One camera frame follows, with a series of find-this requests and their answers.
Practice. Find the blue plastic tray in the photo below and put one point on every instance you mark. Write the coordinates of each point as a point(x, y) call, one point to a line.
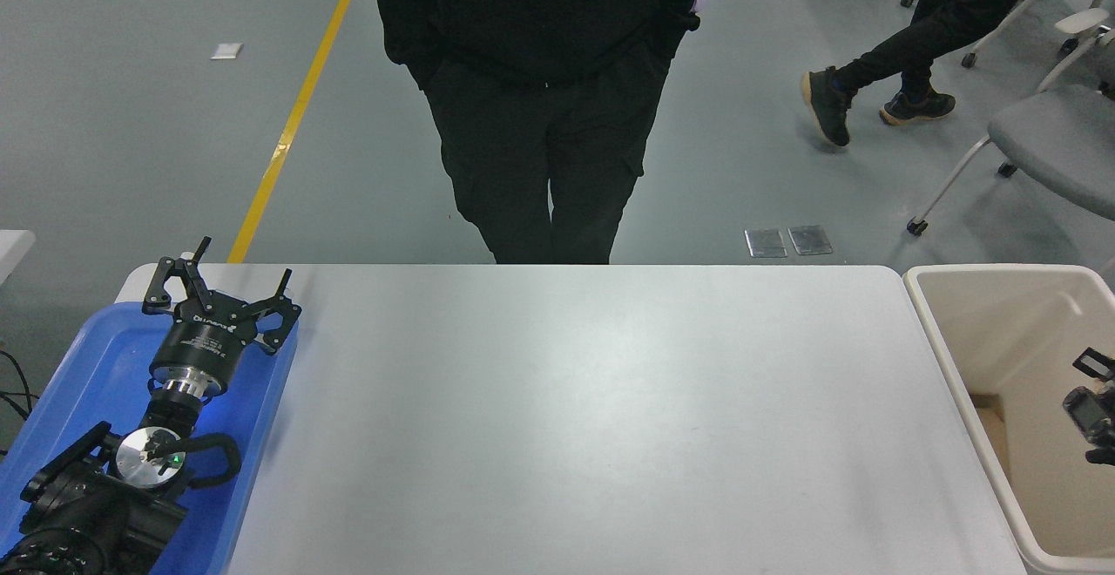
point(78, 366)

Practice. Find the person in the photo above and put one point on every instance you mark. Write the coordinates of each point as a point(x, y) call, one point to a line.
point(958, 17)
point(540, 78)

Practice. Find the large pale plastic bin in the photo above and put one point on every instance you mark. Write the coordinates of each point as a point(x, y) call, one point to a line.
point(1002, 331)

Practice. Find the small white floor plate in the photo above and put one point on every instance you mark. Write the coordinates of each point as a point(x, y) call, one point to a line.
point(226, 50)

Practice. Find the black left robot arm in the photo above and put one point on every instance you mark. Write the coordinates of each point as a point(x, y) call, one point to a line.
point(87, 514)

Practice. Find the metal floor plate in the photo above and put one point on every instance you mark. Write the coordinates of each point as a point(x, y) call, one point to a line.
point(810, 240)
point(766, 242)

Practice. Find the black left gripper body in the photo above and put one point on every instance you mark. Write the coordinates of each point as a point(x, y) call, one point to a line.
point(202, 348)

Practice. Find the white side table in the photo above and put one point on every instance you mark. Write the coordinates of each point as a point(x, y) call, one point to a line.
point(13, 248)

